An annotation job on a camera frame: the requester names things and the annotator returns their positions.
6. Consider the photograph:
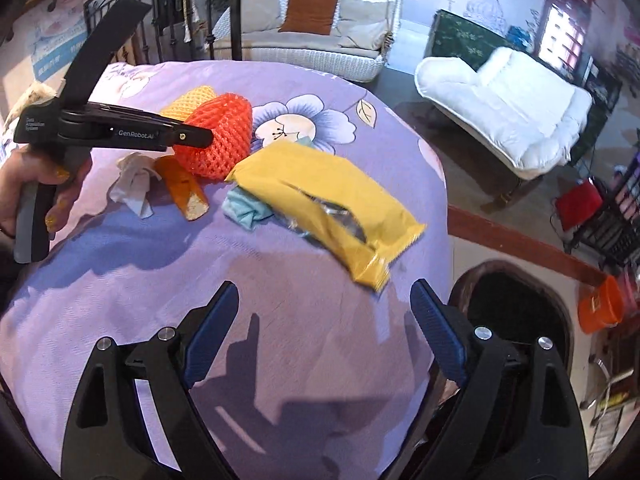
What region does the yellow snack bag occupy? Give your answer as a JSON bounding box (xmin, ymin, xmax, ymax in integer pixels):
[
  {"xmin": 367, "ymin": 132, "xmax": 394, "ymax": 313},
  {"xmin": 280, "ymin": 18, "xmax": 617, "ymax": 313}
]
[{"xmin": 225, "ymin": 141, "xmax": 427, "ymax": 293}]

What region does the brown cushion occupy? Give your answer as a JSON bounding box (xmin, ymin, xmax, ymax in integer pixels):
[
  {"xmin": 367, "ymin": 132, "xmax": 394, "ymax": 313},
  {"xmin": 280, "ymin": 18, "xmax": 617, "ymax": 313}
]
[{"xmin": 278, "ymin": 0, "xmax": 340, "ymax": 36}]

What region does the yellow foam fruit net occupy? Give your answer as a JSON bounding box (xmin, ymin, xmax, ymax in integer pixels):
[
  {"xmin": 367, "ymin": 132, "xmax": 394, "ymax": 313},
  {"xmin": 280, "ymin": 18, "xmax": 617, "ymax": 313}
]
[{"xmin": 160, "ymin": 86, "xmax": 218, "ymax": 122}]

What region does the teal crumpled wrapper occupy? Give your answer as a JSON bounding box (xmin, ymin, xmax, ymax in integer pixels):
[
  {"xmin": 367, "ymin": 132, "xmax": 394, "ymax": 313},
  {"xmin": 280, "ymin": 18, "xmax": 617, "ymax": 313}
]
[{"xmin": 221, "ymin": 187, "xmax": 276, "ymax": 232}]

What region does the red bag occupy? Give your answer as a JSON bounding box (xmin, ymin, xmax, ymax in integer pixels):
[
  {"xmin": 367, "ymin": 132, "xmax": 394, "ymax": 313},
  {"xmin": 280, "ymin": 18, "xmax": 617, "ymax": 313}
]
[{"xmin": 555, "ymin": 180, "xmax": 604, "ymax": 233}]

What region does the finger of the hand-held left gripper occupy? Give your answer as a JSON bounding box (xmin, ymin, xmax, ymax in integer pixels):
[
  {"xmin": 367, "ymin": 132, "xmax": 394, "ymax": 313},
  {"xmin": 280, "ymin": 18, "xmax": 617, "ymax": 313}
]
[
  {"xmin": 89, "ymin": 102, "xmax": 216, "ymax": 151},
  {"xmin": 59, "ymin": 0, "xmax": 152, "ymax": 108}
]

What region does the white swing rope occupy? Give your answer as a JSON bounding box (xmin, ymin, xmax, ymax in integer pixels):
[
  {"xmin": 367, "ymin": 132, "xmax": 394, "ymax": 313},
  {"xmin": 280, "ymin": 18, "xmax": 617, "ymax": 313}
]
[{"xmin": 181, "ymin": 0, "xmax": 198, "ymax": 45}]

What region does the white padded armchair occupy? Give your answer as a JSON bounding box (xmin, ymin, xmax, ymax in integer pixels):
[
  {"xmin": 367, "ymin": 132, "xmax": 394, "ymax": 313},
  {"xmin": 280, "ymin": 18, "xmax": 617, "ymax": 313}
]
[{"xmin": 415, "ymin": 46, "xmax": 593, "ymax": 181}]

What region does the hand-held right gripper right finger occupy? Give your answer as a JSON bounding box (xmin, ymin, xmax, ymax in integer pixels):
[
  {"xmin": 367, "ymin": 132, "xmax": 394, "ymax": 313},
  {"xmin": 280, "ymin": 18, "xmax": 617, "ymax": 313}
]
[{"xmin": 410, "ymin": 279, "xmax": 588, "ymax": 480}]

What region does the person's left hand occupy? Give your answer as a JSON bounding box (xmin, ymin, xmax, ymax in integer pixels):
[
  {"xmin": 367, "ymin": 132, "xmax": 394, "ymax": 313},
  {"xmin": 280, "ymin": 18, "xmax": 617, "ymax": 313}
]
[{"xmin": 0, "ymin": 149, "xmax": 93, "ymax": 240}]

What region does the beige cushion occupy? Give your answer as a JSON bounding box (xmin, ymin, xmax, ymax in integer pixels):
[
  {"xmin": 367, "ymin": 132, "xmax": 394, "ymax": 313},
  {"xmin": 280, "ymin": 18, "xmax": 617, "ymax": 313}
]
[{"xmin": 332, "ymin": 0, "xmax": 391, "ymax": 51}]

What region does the white wicker swing sofa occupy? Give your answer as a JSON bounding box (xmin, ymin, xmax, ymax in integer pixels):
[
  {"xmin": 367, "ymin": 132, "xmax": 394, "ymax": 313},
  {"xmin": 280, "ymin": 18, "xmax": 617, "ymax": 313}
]
[{"xmin": 207, "ymin": 0, "xmax": 403, "ymax": 83}]

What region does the red phone booth cabinet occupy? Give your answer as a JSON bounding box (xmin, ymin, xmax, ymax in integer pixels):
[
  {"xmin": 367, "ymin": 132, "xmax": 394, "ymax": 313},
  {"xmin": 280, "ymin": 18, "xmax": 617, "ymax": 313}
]
[{"xmin": 537, "ymin": 0, "xmax": 598, "ymax": 63}]

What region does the black metal bed frame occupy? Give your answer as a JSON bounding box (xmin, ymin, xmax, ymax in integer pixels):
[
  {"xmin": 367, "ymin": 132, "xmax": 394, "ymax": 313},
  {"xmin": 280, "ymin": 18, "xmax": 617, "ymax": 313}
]
[{"xmin": 82, "ymin": 0, "xmax": 246, "ymax": 66}]

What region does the blue bag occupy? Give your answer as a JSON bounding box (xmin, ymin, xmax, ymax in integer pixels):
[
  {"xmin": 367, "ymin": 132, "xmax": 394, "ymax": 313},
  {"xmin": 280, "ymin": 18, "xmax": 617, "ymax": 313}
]
[{"xmin": 505, "ymin": 27, "xmax": 536, "ymax": 53}]

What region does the crumpled white tissue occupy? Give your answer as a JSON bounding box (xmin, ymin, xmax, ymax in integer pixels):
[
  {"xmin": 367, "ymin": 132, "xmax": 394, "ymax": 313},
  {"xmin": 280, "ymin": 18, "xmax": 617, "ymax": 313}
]
[{"xmin": 109, "ymin": 152, "xmax": 162, "ymax": 220}]

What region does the beige snack packet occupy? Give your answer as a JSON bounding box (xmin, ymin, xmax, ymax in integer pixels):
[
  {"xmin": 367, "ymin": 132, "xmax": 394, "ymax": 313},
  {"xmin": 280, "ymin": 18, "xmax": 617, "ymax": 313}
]
[{"xmin": 4, "ymin": 81, "xmax": 63, "ymax": 128}]

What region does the white cushion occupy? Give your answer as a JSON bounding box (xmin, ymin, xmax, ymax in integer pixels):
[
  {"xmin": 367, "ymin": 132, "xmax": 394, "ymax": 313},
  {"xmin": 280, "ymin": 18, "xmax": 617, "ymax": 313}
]
[{"xmin": 240, "ymin": 0, "xmax": 286, "ymax": 33}]

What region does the orange foam fruit net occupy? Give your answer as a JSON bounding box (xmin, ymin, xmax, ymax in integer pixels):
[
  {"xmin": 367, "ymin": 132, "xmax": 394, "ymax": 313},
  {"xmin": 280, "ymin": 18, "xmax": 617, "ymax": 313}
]
[{"xmin": 174, "ymin": 92, "xmax": 253, "ymax": 182}]

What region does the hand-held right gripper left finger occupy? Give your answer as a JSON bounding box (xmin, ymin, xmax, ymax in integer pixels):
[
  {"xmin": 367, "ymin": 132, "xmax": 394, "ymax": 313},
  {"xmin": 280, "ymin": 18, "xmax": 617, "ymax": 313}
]
[{"xmin": 62, "ymin": 281, "xmax": 240, "ymax": 480}]

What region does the black metal rack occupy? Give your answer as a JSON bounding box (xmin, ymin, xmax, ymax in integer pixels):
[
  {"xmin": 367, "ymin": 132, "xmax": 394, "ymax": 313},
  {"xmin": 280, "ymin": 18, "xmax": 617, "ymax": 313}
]
[{"xmin": 565, "ymin": 130, "xmax": 640, "ymax": 268}]

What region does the orange plastic bucket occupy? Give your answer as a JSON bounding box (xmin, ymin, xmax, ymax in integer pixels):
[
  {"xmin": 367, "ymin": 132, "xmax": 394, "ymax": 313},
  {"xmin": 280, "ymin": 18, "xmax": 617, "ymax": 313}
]
[{"xmin": 577, "ymin": 275, "xmax": 626, "ymax": 335}]

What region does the pink plastic bucket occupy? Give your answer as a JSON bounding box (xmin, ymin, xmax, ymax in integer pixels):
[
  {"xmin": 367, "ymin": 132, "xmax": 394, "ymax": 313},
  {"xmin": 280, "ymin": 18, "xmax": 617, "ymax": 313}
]
[{"xmin": 617, "ymin": 267, "xmax": 640, "ymax": 316}]

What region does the orange snack wrapper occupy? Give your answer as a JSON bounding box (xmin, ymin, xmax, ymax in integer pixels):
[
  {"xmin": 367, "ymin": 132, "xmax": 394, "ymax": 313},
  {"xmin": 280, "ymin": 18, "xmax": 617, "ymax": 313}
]
[{"xmin": 154, "ymin": 155, "xmax": 210, "ymax": 222}]

